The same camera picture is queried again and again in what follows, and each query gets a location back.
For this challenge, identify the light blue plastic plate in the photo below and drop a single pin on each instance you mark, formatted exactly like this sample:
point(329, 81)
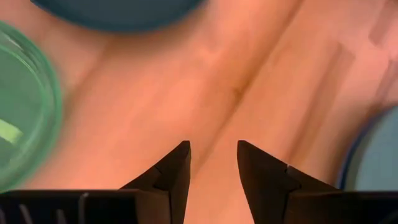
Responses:
point(379, 155)

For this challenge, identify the green translucent plastic plate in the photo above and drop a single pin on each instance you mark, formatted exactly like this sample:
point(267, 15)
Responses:
point(25, 93)

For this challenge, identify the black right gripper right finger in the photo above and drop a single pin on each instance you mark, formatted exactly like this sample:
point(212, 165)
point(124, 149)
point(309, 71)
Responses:
point(264, 183)

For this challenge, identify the dark teal plastic plate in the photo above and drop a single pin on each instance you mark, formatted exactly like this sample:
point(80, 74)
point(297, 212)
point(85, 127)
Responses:
point(118, 12)

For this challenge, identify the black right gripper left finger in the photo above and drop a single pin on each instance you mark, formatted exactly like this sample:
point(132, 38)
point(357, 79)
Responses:
point(169, 180)

